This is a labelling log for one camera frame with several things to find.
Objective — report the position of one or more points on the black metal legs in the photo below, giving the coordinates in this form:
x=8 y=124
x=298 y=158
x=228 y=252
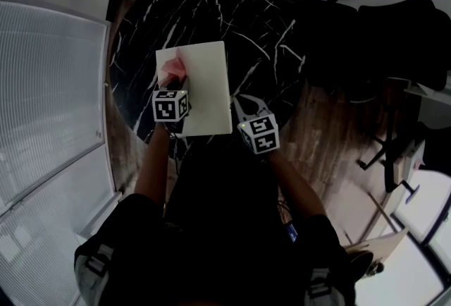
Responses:
x=389 y=170

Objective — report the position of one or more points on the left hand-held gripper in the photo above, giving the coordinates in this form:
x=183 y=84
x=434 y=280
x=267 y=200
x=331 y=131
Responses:
x=163 y=109

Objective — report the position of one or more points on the white desk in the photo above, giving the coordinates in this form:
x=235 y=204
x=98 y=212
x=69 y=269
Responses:
x=423 y=89

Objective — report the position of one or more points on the black office chair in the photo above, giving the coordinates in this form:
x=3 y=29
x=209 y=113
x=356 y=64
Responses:
x=334 y=50

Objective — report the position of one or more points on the light wooden board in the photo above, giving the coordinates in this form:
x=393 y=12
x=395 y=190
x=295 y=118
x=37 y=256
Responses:
x=373 y=244

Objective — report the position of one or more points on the person's left forearm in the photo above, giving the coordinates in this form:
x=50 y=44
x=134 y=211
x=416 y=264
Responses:
x=151 y=163

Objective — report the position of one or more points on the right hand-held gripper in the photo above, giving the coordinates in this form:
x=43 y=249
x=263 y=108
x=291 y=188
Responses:
x=260 y=126

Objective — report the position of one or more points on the white window blinds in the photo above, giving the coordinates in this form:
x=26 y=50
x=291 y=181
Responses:
x=46 y=86

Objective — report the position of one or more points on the small blue device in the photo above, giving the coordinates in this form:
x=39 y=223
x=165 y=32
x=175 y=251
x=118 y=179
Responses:
x=291 y=232

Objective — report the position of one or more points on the pink cloth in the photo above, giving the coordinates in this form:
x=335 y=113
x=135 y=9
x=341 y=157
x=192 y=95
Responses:
x=171 y=66

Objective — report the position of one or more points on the person's right forearm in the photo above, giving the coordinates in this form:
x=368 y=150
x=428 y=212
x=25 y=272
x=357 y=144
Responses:
x=296 y=184

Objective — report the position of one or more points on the black round disc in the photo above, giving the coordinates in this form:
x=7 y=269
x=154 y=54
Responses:
x=363 y=266

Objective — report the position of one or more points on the white box with pink patch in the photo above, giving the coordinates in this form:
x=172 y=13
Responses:
x=405 y=163

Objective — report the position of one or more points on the person's black clothing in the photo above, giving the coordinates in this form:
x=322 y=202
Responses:
x=225 y=244

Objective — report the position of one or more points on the cream rectangular board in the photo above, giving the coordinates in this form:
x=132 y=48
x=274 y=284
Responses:
x=208 y=86

